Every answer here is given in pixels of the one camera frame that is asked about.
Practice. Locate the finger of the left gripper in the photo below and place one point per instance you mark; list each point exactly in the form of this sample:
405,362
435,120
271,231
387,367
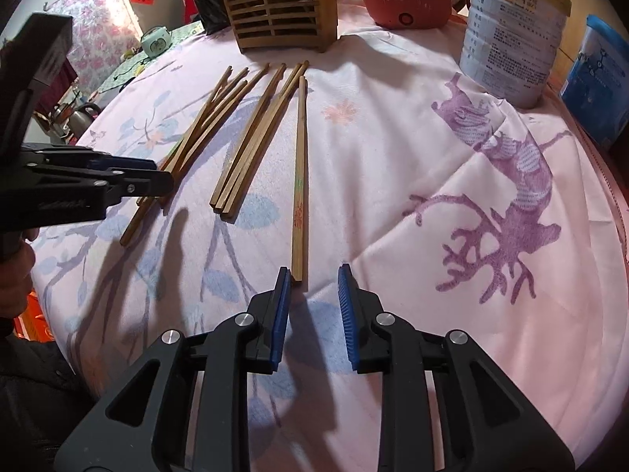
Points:
80,157
120,184

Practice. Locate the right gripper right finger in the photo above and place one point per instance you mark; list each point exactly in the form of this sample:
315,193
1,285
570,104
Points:
486,422

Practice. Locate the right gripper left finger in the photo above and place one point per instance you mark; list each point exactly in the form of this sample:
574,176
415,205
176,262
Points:
141,423

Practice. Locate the painted wooden chopstick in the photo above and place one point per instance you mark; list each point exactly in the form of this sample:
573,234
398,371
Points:
299,189

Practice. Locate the person's left hand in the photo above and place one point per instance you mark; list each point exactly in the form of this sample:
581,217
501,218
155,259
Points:
15,278

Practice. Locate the stainless steel kettle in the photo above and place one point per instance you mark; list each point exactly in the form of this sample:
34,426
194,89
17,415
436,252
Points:
78,118

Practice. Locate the pink floral hanging curtain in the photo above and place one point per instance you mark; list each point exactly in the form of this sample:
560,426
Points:
102,30

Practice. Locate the mint green small appliance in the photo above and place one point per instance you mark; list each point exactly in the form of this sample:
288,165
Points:
156,41

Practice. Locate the pink floral tablecloth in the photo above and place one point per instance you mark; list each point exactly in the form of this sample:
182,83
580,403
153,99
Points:
457,209

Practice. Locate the black container beside holder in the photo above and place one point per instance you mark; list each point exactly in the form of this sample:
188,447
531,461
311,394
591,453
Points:
213,15

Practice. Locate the wooden slatted utensil holder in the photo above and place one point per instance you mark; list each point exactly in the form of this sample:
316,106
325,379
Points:
310,24

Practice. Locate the blue plastic package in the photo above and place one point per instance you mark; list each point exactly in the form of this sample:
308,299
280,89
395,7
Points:
596,88

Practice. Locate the milk powder tin gold lid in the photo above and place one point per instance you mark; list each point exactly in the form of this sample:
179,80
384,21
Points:
510,46

